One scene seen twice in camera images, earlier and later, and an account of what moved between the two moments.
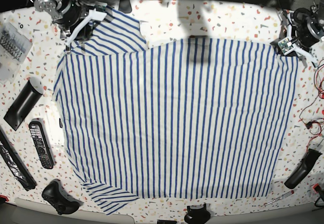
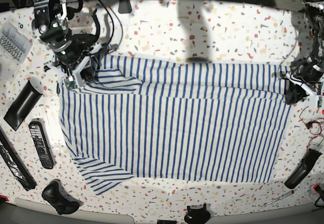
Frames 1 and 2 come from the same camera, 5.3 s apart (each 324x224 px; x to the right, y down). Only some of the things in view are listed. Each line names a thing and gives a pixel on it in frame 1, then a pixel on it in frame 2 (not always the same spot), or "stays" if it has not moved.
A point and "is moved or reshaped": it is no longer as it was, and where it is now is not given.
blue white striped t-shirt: x=198 y=118 is moved or reshaped
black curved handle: x=302 y=169 stays
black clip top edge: x=124 y=5 stays
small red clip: x=317 y=187 stays
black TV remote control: x=42 y=145 stays
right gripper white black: x=84 y=31 to x=81 y=69
